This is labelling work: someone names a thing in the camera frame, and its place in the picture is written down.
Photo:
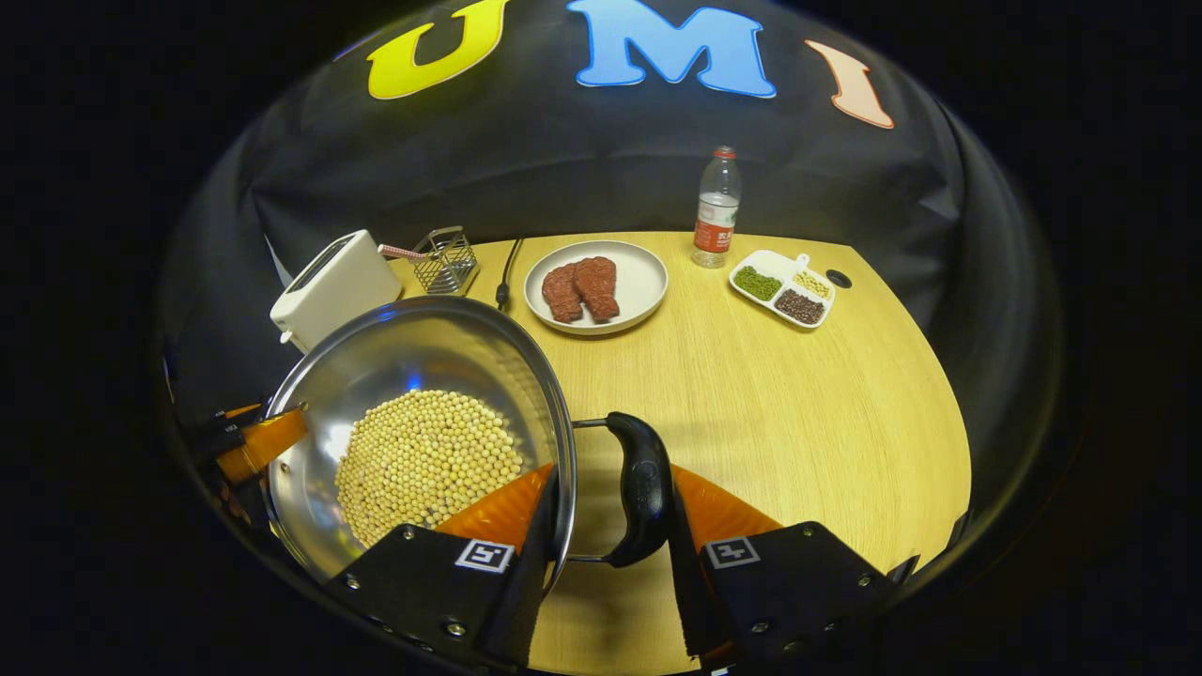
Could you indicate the pink striped straw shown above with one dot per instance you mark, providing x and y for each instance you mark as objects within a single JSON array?
[{"x": 399, "y": 252}]

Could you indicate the brown meat piece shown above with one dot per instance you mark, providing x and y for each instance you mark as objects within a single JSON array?
[
  {"x": 598, "y": 286},
  {"x": 562, "y": 293}
]

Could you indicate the clear bottle with red label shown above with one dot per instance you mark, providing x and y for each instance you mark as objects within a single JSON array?
[{"x": 716, "y": 211}]

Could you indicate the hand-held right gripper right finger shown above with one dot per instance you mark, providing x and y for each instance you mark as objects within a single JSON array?
[{"x": 685, "y": 587}]

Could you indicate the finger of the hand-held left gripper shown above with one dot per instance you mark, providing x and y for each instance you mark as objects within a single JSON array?
[{"x": 272, "y": 441}]

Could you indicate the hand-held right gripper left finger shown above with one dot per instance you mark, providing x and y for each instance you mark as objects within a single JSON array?
[{"x": 521, "y": 601}]

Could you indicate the black backdrop cloth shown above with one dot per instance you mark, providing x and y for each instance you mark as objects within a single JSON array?
[{"x": 582, "y": 160}]

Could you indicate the pile of dark beans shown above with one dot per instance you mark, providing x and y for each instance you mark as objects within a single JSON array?
[{"x": 799, "y": 306}]

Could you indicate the white divided dish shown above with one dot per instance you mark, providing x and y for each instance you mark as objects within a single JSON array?
[{"x": 775, "y": 268}]

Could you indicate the pile of yellow grains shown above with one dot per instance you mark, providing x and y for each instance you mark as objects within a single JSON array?
[{"x": 811, "y": 284}]

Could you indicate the white toaster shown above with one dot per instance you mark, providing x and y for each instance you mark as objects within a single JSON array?
[{"x": 338, "y": 286}]

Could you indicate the round white plate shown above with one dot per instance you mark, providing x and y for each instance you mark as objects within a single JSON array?
[{"x": 643, "y": 282}]

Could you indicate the pile of green beans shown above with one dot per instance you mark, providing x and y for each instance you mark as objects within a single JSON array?
[{"x": 757, "y": 283}]

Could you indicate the pile of soybeans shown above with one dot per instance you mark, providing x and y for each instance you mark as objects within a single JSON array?
[{"x": 427, "y": 460}]

